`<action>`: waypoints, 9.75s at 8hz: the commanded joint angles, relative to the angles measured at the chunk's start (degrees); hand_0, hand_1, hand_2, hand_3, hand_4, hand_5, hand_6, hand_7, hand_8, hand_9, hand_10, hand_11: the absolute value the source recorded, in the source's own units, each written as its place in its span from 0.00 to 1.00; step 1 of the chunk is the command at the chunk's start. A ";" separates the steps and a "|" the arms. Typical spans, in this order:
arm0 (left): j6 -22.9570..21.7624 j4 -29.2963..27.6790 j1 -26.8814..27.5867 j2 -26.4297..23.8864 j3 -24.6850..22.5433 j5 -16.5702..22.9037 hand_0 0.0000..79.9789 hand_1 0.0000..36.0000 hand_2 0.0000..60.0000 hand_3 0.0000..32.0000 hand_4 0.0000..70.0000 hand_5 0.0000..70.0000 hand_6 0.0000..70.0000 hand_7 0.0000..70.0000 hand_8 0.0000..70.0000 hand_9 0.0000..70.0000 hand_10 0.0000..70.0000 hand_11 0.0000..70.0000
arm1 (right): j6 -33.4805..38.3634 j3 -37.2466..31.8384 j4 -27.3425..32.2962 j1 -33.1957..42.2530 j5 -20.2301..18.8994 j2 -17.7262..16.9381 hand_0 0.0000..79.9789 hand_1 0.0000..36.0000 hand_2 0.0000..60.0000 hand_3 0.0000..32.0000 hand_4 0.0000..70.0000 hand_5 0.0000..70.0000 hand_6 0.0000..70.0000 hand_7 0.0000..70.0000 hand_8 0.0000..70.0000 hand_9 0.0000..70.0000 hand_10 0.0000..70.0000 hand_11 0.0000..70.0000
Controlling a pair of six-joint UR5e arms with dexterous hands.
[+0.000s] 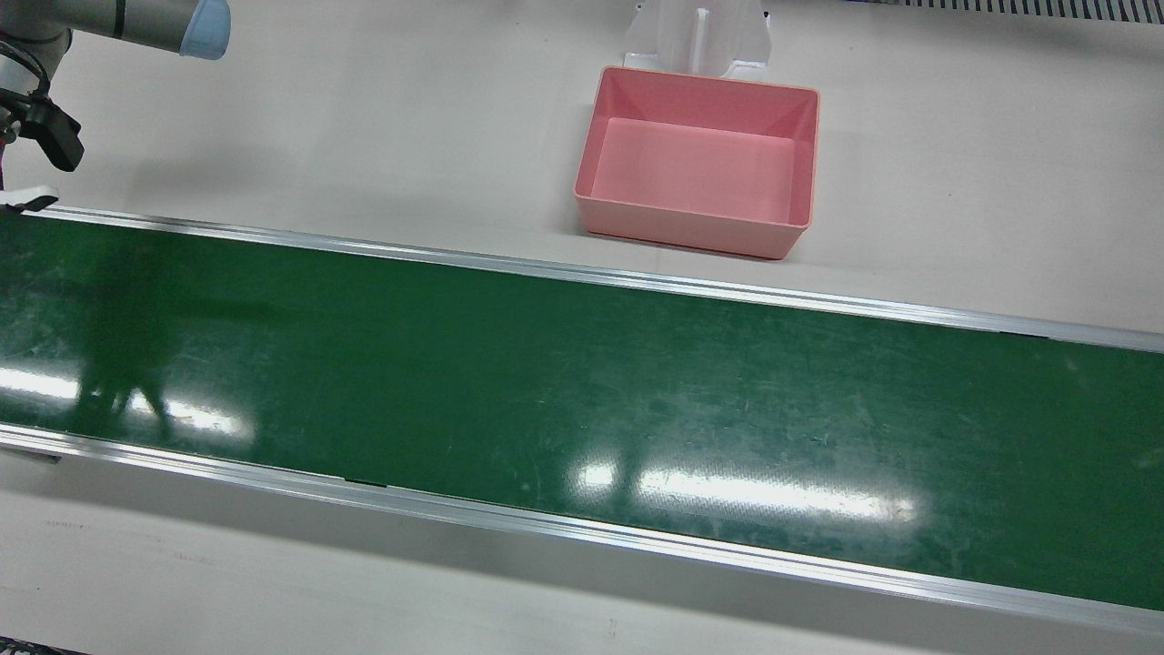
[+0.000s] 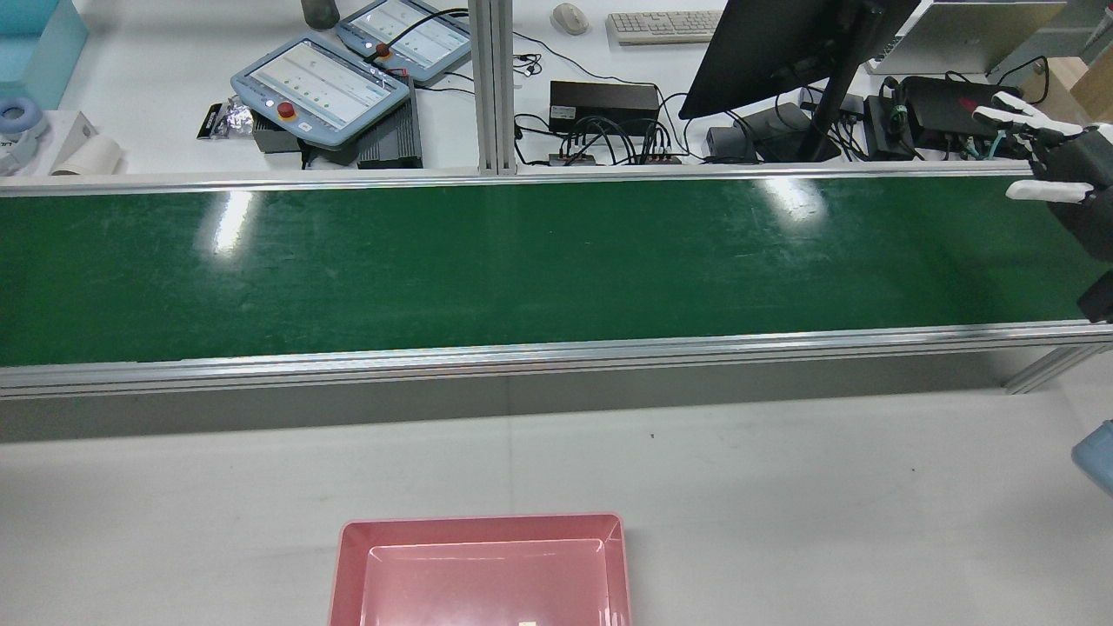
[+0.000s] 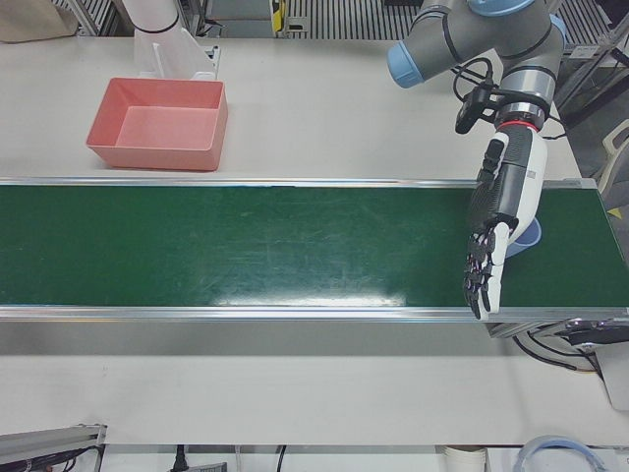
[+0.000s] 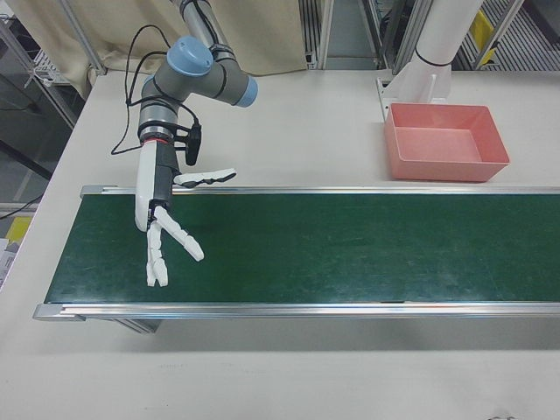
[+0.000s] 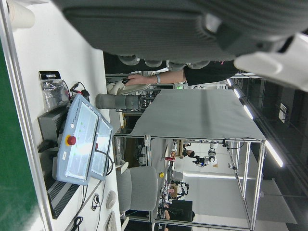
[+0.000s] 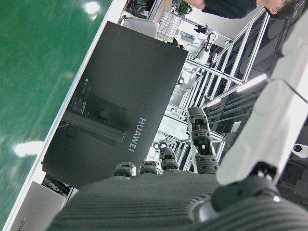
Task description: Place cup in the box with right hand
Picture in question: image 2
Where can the small usb hub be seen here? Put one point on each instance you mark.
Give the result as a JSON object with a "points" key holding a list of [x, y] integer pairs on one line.
{"points": [[574, 159]]}

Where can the aluminium profile post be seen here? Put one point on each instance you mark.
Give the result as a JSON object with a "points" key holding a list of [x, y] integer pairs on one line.
{"points": [[491, 87]]}

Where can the dark grey bottle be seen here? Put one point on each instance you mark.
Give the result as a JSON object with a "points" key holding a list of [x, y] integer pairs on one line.
{"points": [[319, 10]]}

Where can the brown cardboard box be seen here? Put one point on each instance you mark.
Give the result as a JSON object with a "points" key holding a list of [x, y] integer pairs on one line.
{"points": [[1091, 83]]}

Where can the white keyboard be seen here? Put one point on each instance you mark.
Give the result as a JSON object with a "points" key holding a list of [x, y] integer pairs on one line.
{"points": [[665, 26]]}

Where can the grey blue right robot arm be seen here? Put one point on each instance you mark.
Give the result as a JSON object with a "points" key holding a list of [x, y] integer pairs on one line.
{"points": [[1097, 456]]}

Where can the crumpled foil wrapper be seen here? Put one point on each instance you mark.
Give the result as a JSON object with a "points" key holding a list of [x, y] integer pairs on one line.
{"points": [[233, 117]]}

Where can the black power supply box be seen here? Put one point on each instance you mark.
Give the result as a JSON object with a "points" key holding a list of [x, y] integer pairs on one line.
{"points": [[604, 104]]}

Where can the small grey dock box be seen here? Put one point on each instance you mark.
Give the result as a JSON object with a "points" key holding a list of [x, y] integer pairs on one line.
{"points": [[730, 139]]}

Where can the pale blue headphones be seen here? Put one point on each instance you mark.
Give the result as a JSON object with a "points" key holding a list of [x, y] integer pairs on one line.
{"points": [[19, 117]]}

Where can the translucent blue storage box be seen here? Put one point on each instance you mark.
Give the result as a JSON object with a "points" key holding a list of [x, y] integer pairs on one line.
{"points": [[35, 48]]}

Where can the black monitor with stand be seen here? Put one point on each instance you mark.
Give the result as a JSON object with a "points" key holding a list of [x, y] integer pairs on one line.
{"points": [[783, 52]]}

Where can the white computer mouse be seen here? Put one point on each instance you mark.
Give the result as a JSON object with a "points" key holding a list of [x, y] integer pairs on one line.
{"points": [[569, 17]]}

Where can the silver laptop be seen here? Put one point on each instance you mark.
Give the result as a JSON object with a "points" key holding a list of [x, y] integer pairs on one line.
{"points": [[965, 35]]}

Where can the large grey teach pendant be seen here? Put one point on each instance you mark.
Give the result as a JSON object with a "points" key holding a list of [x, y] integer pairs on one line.
{"points": [[322, 87]]}

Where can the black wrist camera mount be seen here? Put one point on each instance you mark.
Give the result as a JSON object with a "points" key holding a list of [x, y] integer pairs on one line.
{"points": [[1100, 300]]}

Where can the black power adapter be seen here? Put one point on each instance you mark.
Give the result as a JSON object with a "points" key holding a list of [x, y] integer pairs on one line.
{"points": [[887, 126]]}

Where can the black ribbed electronics box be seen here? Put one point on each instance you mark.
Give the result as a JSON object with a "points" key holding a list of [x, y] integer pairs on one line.
{"points": [[391, 139]]}

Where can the pink plastic box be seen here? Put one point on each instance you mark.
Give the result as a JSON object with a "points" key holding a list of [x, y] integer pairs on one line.
{"points": [[483, 574]]}

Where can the green conveyor belt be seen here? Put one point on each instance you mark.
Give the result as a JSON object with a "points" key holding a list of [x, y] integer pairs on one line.
{"points": [[522, 269]]}

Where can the white paper roll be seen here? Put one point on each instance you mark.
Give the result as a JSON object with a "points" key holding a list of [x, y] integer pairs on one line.
{"points": [[87, 158]]}

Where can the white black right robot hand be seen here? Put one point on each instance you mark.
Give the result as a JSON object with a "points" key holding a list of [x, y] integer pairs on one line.
{"points": [[1065, 156]]}

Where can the black device with red mark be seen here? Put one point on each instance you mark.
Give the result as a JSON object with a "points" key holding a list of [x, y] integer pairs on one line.
{"points": [[948, 109]]}

